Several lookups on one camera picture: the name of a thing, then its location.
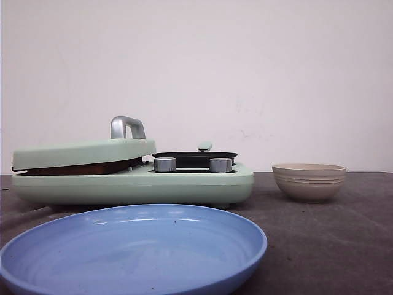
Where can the silver lid handle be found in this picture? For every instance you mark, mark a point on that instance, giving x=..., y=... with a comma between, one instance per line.
x=119, y=124

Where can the cream ribbed bowl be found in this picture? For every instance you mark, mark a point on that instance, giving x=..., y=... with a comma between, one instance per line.
x=309, y=182

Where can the mint green breakfast maker base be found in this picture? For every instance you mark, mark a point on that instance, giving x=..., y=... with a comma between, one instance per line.
x=141, y=185

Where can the black frying pan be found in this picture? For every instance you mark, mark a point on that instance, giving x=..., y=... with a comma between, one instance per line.
x=195, y=159

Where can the right silver control knob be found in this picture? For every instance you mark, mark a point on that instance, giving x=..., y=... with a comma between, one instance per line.
x=220, y=165

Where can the silver control knob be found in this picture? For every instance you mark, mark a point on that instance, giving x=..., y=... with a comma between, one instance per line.
x=220, y=165
x=164, y=164

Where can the left silver control knob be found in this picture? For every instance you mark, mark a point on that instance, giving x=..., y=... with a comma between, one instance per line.
x=164, y=164

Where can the blue plastic plate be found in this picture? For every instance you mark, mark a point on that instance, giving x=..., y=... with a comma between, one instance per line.
x=139, y=249

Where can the mint green pan handle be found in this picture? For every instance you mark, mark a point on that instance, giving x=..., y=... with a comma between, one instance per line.
x=205, y=146

